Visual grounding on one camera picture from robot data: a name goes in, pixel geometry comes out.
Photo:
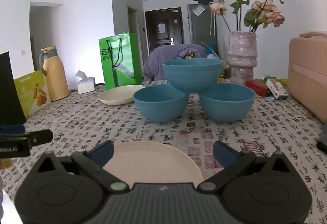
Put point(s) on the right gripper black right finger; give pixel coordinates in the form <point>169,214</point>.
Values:
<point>255,189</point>

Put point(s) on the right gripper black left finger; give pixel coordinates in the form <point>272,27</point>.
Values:
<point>71,189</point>

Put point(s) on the blue bowl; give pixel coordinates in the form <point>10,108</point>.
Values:
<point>161,103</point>
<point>227,102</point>
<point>193,75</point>

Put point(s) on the large cream plate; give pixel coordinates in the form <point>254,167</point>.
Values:
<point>120,95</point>

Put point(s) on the blue bowl top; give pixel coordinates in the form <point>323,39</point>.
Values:
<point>193,75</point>

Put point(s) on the black paper bag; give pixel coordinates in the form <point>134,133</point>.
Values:
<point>11,110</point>

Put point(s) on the yellow-green snack box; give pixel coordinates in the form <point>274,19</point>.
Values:
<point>32,92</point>

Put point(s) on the calligraphy print tablecloth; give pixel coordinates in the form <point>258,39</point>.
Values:
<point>81,121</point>

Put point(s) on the yellow thermos jug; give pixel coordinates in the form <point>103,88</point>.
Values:
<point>54,74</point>

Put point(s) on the purple tissue pack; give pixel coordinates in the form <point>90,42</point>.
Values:
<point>86,84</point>

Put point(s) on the green white small box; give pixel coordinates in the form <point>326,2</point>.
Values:
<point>277,89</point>

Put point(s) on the red small box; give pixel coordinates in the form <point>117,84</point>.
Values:
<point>258,86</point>

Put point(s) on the pink suitcase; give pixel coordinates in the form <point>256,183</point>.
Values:
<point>307,72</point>

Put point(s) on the pink wrapped vase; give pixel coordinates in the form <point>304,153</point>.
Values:
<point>242,56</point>

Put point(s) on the green paper shopping bag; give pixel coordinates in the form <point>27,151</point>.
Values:
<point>120,60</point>

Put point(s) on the grey refrigerator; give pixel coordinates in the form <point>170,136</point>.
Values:
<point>202,28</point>

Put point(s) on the dark entrance door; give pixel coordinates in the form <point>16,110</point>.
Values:
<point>164,27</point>

